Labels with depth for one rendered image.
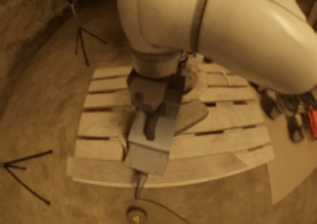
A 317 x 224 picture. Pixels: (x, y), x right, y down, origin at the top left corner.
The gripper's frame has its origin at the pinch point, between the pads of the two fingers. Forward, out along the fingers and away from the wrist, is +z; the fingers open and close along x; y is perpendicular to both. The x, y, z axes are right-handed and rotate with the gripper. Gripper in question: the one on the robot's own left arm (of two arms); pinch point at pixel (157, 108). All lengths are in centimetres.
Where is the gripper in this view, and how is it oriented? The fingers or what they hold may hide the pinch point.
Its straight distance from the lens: 39.5
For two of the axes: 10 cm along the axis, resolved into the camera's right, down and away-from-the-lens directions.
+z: 0.0, 5.2, 8.5
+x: -9.7, -2.2, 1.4
